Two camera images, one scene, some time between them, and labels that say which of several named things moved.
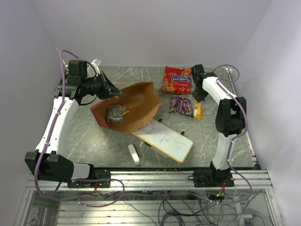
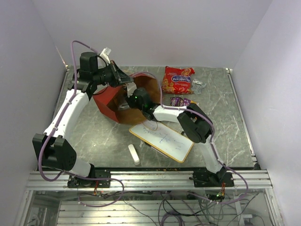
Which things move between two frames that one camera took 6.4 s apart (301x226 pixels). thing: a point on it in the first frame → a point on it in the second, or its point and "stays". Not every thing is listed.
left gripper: [108, 88] → [119, 76]
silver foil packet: [114, 113] → [124, 106]
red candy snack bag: [177, 81] stays
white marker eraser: [134, 154] stays
